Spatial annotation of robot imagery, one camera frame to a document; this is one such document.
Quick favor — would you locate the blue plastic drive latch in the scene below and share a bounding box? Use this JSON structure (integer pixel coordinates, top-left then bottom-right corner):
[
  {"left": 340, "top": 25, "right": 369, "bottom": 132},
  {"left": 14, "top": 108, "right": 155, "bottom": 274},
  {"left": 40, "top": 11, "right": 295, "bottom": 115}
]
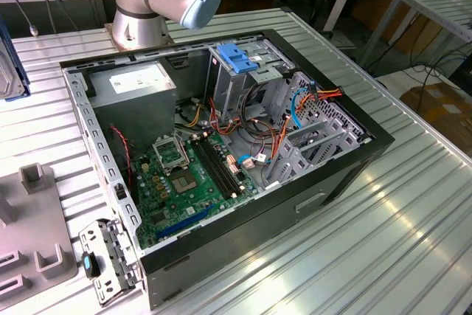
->
[{"left": 217, "top": 44, "right": 261, "bottom": 75}]

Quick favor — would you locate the red black wire bundle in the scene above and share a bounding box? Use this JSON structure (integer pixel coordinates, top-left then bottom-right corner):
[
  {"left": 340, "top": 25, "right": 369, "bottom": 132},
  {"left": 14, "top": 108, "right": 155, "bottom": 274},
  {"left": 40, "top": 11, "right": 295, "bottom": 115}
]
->
[{"left": 208, "top": 97, "right": 281, "bottom": 146}]

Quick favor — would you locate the long blue data wire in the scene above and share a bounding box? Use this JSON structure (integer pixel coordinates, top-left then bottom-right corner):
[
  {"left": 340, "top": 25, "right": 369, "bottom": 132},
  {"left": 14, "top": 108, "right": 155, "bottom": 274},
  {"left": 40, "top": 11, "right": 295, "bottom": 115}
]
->
[{"left": 290, "top": 86, "right": 309, "bottom": 130}]

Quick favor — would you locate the yellow black wire bundle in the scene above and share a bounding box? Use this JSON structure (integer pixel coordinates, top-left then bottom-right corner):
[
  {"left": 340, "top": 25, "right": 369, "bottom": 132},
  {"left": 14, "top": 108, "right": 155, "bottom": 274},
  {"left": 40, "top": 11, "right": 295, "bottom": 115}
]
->
[{"left": 183, "top": 103, "right": 204, "bottom": 128}]

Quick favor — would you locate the metal socket cover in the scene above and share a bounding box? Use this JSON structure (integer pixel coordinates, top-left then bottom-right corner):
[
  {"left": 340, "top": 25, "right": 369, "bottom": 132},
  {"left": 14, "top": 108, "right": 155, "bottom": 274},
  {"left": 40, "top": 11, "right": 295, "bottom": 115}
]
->
[{"left": 153, "top": 134, "right": 191, "bottom": 174}]

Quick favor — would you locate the orange red power wire bundle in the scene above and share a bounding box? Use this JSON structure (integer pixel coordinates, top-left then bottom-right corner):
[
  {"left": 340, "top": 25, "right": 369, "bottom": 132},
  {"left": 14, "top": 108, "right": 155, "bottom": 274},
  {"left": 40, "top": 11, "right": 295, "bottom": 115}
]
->
[{"left": 271, "top": 86, "right": 344, "bottom": 168}]

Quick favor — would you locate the short blue data wire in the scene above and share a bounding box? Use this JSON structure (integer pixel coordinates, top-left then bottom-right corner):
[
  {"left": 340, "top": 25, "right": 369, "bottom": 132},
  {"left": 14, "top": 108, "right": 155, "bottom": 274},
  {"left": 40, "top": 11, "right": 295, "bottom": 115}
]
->
[{"left": 237, "top": 153, "right": 273, "bottom": 170}]

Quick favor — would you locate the green motherboard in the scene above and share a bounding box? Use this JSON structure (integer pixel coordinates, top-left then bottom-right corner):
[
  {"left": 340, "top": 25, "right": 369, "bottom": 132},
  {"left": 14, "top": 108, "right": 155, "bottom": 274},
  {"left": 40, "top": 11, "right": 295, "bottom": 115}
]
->
[{"left": 131, "top": 132, "right": 259, "bottom": 249}]

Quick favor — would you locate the black open PC case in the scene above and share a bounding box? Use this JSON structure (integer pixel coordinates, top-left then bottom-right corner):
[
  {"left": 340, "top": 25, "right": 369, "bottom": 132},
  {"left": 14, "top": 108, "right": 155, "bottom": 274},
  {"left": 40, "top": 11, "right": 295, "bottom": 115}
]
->
[{"left": 58, "top": 28, "right": 396, "bottom": 311}]

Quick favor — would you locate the hard disk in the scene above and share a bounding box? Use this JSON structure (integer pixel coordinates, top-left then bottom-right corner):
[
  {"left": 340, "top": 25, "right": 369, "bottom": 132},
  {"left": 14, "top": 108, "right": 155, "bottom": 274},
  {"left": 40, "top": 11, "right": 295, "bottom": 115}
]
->
[{"left": 0, "top": 15, "right": 32, "bottom": 103}]

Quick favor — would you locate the large brown cardboard box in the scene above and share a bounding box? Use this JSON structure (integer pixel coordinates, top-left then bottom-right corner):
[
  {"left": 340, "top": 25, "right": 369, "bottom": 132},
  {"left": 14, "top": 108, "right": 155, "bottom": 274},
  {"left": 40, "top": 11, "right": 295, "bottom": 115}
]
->
[{"left": 400, "top": 84, "right": 472, "bottom": 139}]

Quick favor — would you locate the blue expansion slot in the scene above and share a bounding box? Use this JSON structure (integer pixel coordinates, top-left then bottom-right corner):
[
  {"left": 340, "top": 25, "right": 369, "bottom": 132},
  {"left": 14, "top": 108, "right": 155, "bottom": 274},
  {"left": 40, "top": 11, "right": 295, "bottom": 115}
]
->
[{"left": 154, "top": 202, "right": 217, "bottom": 240}]

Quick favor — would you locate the grey power supply unit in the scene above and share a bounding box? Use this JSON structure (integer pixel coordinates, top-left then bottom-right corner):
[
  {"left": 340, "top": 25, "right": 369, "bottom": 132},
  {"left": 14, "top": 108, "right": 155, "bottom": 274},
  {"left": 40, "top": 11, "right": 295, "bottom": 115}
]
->
[{"left": 88, "top": 60, "right": 178, "bottom": 146}]

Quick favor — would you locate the thin cable with metal plug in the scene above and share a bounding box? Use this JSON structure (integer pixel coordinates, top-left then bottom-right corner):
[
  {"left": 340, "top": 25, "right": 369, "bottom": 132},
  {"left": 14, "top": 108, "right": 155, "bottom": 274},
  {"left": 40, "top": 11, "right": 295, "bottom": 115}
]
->
[{"left": 0, "top": 0, "right": 40, "bottom": 38}]

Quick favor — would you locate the CPU socket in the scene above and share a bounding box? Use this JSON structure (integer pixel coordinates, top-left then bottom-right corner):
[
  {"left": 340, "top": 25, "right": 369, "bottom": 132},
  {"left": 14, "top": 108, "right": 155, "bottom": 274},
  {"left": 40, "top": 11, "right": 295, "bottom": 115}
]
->
[{"left": 169, "top": 169, "right": 200, "bottom": 195}]

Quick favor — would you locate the metal slat side table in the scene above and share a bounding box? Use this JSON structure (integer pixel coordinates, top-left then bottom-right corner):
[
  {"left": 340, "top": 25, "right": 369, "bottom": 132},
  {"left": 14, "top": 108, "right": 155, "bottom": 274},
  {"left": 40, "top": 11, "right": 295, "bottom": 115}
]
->
[{"left": 359, "top": 0, "right": 472, "bottom": 69}]

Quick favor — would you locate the grey optical drive cage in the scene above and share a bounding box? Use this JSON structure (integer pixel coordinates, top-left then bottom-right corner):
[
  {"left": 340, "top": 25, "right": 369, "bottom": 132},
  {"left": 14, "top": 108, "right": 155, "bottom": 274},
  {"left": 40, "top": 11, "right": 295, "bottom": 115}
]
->
[{"left": 204, "top": 40, "right": 296, "bottom": 124}]

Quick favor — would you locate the black RAM slot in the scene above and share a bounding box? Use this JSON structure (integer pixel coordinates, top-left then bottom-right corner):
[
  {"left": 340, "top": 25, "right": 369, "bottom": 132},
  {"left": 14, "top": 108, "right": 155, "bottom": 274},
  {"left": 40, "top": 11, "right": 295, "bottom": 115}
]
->
[
  {"left": 199, "top": 137, "right": 240, "bottom": 195},
  {"left": 190, "top": 140, "right": 230, "bottom": 201},
  {"left": 204, "top": 136, "right": 245, "bottom": 193},
  {"left": 194, "top": 139, "right": 235, "bottom": 198}
]

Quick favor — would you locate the black latch with blue label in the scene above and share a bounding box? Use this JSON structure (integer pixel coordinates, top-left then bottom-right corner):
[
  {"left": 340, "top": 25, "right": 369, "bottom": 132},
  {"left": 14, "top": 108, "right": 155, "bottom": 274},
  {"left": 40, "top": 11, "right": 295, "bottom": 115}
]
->
[{"left": 80, "top": 251, "right": 101, "bottom": 279}]

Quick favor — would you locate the grey parts rack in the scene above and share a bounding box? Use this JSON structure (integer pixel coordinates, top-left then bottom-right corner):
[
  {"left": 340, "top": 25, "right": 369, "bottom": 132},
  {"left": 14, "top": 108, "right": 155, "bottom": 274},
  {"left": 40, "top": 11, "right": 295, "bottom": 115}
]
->
[{"left": 0, "top": 162, "right": 80, "bottom": 307}]

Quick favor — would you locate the grey disk bay cage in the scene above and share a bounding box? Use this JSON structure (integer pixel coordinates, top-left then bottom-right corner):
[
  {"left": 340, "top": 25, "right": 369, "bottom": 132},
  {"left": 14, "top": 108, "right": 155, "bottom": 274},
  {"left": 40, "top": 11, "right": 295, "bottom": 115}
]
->
[{"left": 263, "top": 71, "right": 372, "bottom": 189}]

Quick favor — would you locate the perforated metal slot bracket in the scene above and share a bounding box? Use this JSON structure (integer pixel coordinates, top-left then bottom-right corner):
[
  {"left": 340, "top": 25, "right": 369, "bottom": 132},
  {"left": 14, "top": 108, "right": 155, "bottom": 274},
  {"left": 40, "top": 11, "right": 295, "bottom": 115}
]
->
[{"left": 78, "top": 218, "right": 143, "bottom": 308}]

